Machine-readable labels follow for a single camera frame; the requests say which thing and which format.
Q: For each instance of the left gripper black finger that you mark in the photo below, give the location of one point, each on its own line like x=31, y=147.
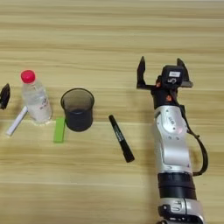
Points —
x=5, y=96

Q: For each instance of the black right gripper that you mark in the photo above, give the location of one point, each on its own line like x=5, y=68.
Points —
x=166, y=96

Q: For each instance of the white marker with black cap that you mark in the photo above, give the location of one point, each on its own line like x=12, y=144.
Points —
x=16, y=124

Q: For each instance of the clear water bottle red cap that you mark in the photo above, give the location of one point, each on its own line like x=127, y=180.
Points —
x=36, y=102

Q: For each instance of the black mesh pen cup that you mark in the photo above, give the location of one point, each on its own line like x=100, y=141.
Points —
x=78, y=116

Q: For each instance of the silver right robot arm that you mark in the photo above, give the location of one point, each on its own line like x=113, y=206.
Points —
x=172, y=140

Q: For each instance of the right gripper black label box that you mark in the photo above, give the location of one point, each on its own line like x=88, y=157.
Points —
x=172, y=74

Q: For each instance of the green rectangular block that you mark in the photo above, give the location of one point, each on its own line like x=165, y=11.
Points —
x=59, y=130

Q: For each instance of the black marker pen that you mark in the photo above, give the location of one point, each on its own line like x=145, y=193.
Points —
x=121, y=138

